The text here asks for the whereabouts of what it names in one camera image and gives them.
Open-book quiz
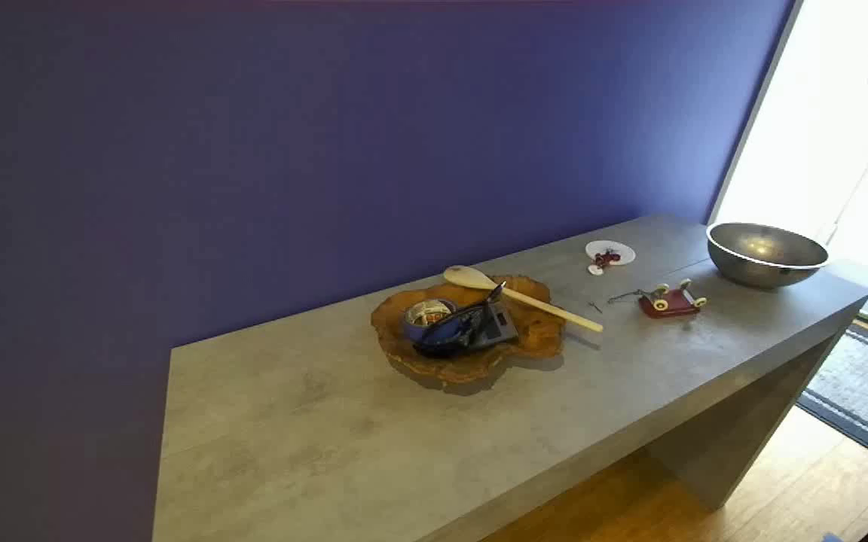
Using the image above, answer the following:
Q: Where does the red toy cart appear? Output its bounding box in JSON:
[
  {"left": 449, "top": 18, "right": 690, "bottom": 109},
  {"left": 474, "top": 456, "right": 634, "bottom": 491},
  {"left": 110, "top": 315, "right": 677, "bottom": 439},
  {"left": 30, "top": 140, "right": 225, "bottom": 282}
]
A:
[{"left": 610, "top": 276, "right": 710, "bottom": 321}]

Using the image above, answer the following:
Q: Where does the grey metal bowl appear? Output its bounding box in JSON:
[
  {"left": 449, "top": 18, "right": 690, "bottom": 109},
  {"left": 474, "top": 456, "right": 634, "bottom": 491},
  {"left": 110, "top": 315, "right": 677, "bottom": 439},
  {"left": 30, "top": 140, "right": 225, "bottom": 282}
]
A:
[{"left": 705, "top": 219, "right": 833, "bottom": 292}]

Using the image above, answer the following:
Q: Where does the grey concrete-look table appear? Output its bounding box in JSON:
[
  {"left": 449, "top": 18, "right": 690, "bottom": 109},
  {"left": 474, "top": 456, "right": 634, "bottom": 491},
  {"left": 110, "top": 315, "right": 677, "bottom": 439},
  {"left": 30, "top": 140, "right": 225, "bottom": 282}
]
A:
[{"left": 149, "top": 212, "right": 868, "bottom": 542}]

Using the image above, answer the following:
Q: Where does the wooden spoon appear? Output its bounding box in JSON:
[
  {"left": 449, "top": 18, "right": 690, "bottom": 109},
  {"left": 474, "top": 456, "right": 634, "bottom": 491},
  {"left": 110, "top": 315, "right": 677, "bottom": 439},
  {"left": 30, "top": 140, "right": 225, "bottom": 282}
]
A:
[{"left": 440, "top": 263, "right": 605, "bottom": 337}]

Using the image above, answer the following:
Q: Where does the dark blue black object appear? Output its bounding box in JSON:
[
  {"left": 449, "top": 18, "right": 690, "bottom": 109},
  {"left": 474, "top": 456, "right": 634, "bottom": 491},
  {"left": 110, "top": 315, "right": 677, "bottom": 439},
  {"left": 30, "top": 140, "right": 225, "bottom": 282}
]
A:
[{"left": 409, "top": 282, "right": 519, "bottom": 360}]

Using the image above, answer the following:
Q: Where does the brown wooden slab tray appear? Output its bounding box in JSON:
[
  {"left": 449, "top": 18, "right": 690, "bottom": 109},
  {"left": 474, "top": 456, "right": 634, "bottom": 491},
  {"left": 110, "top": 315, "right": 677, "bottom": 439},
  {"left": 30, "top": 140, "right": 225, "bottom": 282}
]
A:
[{"left": 368, "top": 272, "right": 570, "bottom": 397}]

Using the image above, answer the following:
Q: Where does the small white cup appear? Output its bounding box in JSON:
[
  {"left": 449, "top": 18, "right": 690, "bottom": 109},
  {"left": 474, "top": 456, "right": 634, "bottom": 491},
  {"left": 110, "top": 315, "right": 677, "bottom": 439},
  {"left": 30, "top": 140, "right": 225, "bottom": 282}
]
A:
[{"left": 405, "top": 294, "right": 456, "bottom": 330}]

